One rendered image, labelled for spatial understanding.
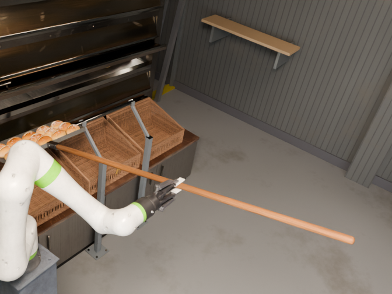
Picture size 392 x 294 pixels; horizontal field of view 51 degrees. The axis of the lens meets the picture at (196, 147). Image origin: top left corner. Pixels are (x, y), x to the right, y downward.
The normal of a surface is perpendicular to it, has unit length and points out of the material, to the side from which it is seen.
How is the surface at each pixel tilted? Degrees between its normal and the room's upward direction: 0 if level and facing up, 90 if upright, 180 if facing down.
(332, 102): 90
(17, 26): 70
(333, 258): 0
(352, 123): 90
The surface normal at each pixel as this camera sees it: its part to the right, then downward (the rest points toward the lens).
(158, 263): 0.18, -0.80
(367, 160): -0.54, 0.40
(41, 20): 0.80, 0.16
